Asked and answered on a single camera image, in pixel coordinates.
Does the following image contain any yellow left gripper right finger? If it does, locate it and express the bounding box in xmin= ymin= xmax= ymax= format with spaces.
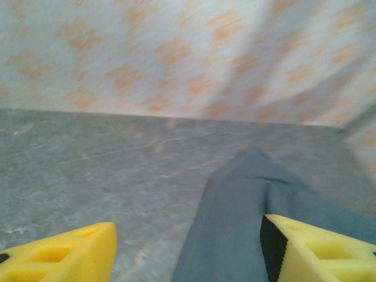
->
xmin=260 ymin=214 xmax=376 ymax=282

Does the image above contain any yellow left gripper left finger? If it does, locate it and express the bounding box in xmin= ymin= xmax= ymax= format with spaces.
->
xmin=0 ymin=222 xmax=118 ymax=282

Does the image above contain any grey-blue t-shirt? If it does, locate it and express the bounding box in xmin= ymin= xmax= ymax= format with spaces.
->
xmin=172 ymin=146 xmax=376 ymax=282

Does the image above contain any orange patterned white backdrop curtain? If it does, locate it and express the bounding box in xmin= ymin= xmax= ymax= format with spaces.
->
xmin=0 ymin=0 xmax=376 ymax=173

